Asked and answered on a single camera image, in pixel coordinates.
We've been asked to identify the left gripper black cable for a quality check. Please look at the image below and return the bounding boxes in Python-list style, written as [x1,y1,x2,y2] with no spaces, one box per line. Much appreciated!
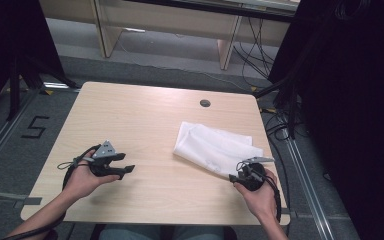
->
[0,143,102,240]

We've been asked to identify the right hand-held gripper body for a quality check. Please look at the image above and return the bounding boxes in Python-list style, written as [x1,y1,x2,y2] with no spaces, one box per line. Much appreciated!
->
[238,156,276,193]

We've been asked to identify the person's leg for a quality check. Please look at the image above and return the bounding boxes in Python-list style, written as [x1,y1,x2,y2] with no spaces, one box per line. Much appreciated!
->
[98,224,163,240]
[171,225,226,240]

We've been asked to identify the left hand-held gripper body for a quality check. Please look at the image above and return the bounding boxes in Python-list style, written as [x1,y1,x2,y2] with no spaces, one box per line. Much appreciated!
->
[89,140,121,178]

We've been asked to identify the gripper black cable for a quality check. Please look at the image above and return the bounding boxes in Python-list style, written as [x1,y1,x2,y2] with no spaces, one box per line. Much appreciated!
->
[0,143,102,240]
[262,173,283,224]

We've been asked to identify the grey tape strip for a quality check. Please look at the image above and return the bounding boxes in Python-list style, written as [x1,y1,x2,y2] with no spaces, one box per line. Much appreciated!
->
[281,207,299,220]
[12,196,43,210]

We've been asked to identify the black curtain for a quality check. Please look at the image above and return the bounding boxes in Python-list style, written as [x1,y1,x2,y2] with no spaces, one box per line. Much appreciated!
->
[267,0,384,240]
[0,0,65,116]

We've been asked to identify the metal floor rail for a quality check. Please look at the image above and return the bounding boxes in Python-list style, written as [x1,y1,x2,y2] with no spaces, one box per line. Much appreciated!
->
[0,89,42,182]
[281,129,336,240]

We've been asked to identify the person's right leg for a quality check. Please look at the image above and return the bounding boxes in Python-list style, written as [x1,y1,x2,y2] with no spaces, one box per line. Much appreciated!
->
[171,225,226,240]

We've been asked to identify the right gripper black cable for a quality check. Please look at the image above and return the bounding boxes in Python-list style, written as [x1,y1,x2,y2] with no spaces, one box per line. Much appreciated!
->
[262,173,283,224]

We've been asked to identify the white towel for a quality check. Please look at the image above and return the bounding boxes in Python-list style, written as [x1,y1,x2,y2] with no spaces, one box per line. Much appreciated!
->
[172,121,265,178]

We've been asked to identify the black floor cables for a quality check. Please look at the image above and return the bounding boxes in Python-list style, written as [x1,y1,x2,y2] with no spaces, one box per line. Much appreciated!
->
[259,105,302,143]

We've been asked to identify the light wooden desk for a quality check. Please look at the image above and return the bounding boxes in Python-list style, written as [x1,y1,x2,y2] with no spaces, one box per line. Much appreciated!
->
[39,0,302,71]

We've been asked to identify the black metal stand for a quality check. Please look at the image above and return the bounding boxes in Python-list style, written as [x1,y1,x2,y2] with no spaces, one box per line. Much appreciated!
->
[7,54,81,122]
[253,33,302,140]

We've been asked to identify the person's right hand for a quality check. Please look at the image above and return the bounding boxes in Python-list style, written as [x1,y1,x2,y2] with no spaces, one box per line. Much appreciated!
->
[233,169,279,223]

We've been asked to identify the person's left hand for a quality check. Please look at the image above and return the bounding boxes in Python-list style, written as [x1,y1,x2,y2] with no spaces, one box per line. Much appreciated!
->
[62,161,121,201]

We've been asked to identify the black hanging cables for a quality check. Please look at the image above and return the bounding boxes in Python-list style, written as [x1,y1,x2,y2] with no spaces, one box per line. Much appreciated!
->
[232,16,278,81]

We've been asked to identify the person's left leg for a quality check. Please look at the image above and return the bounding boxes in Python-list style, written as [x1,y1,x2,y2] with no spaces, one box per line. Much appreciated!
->
[98,224,163,240]

